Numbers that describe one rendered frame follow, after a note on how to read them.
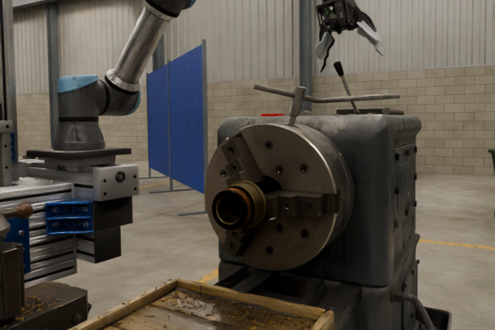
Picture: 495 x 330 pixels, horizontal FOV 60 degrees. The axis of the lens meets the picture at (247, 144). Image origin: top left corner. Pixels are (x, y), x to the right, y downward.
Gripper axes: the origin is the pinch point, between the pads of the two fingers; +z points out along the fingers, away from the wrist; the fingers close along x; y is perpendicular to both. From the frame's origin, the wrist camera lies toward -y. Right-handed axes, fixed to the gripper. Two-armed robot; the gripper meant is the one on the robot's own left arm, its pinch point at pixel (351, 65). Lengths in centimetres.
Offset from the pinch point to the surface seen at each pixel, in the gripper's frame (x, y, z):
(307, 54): -374, -916, -216
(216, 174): -28.3, 20.8, 19.7
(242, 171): -17.3, 27.2, 19.8
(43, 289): -27, 66, 30
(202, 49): -300, -365, -137
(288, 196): -8.7, 26.1, 25.7
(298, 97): -7.4, 16.4, 6.6
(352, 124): -1.4, 2.8, 13.6
